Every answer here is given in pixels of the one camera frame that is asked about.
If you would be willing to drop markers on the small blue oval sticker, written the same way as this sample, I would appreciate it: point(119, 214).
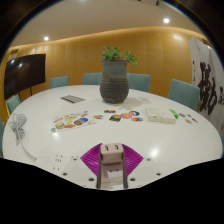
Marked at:
point(182, 115)

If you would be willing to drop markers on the small orange picture card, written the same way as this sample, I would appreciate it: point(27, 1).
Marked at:
point(98, 117)

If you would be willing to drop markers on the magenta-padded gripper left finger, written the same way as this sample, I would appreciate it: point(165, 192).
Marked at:
point(90, 160)

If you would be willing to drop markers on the grey ribbed potted plant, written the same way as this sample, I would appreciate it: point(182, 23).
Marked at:
point(114, 83)

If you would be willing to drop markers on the dark sunset picture card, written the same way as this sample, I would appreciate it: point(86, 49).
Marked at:
point(115, 118)

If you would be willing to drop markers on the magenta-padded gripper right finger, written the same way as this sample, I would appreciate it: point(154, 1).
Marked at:
point(132, 160)

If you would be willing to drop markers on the group of ceiling lights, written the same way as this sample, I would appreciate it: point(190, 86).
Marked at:
point(166, 20)

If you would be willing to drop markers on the small pale sticker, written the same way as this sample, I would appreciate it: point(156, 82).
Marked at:
point(189, 115)

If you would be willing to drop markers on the small white charger block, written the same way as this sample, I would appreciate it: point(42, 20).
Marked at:
point(112, 154)

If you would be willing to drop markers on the white power strip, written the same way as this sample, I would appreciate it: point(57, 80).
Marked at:
point(56, 160)

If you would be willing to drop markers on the small round orange sticker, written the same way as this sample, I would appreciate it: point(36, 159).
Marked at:
point(188, 121)

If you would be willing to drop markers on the round orange pink sticker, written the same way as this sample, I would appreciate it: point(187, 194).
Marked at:
point(126, 115)

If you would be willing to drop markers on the small red orange sticker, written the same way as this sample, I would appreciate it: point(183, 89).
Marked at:
point(194, 120)

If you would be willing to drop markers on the colourful sticker sheet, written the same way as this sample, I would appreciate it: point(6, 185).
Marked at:
point(70, 122)

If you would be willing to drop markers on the black wall television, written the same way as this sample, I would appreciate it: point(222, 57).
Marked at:
point(25, 73)

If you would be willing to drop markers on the group of teal chairs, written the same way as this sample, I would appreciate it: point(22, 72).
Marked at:
point(183, 93)

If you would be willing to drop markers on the white calligraphy folding screen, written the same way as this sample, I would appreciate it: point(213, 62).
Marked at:
point(208, 83)

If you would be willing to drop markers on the small green case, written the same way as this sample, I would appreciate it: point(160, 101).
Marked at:
point(174, 113)

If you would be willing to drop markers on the small dark picture card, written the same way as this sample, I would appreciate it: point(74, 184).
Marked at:
point(109, 111)

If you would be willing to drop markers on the flat white box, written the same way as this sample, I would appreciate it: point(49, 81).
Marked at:
point(153, 114)
point(168, 118)

